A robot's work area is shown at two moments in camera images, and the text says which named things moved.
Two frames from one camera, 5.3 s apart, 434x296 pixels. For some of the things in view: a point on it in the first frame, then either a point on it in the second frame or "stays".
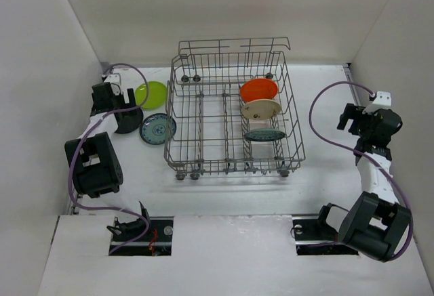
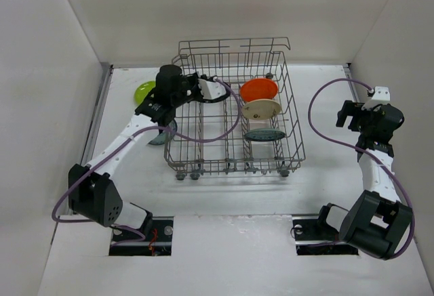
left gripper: x=102 y=96 -> x=191 y=86
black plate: x=129 y=120 -> x=208 y=78
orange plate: x=259 y=88 stays
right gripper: x=352 y=120 stays
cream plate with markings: x=260 y=109 stays
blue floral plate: x=264 y=135 stays
